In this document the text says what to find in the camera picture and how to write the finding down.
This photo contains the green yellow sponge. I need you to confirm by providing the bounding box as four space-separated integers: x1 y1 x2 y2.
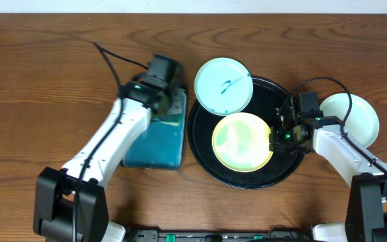
155 97 186 126

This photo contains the yellow plate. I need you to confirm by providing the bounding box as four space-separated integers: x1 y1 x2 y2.
211 112 273 173

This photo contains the light blue plate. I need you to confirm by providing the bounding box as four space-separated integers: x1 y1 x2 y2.
320 93 380 148
194 57 253 116

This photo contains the light blue plate front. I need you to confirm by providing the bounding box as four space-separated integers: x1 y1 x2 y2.
320 93 380 148

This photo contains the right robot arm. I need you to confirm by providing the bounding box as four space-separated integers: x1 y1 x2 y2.
269 108 387 241

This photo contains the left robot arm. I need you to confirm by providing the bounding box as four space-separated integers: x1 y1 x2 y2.
33 82 188 241

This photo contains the black round tray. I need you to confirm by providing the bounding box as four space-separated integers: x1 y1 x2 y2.
187 77 304 190

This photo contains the black rectangular tray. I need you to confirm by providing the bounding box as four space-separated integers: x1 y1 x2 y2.
118 83 190 171

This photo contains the blue water basin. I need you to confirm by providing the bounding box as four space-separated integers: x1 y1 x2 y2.
122 89 188 170

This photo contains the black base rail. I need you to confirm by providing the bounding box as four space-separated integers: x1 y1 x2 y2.
123 228 314 242

